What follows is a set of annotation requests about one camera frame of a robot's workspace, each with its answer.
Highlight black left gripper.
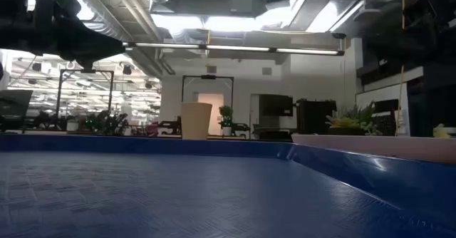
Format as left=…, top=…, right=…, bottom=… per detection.
left=23, top=16, right=126, bottom=63

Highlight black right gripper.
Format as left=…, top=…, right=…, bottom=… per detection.
left=365, top=24, right=456, bottom=64

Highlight beige paper cup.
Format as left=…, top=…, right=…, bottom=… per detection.
left=180, top=102, right=213, bottom=140

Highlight blue plastic tray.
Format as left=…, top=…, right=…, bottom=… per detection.
left=0, top=133, right=456, bottom=238

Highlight white box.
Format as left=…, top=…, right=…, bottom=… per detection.
left=393, top=108, right=410, bottom=137

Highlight succulent plant in dark pot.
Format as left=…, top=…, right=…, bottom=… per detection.
left=326, top=101, right=384, bottom=137

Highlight small yellow object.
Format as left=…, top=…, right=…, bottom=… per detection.
left=432, top=123, right=452, bottom=138

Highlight dark tilted screen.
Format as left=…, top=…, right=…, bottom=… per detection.
left=0, top=89, right=33, bottom=132

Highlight black cabinet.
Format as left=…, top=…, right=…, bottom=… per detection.
left=296, top=98, right=338, bottom=135

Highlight black monitor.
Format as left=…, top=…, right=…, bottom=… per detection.
left=259, top=93, right=294, bottom=118

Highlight long ceiling light bar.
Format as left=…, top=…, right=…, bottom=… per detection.
left=123, top=41, right=346, bottom=57

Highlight small green potted plant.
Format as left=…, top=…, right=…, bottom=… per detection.
left=218, top=105, right=235, bottom=137

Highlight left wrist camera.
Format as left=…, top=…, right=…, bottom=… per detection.
left=34, top=0, right=83, bottom=20

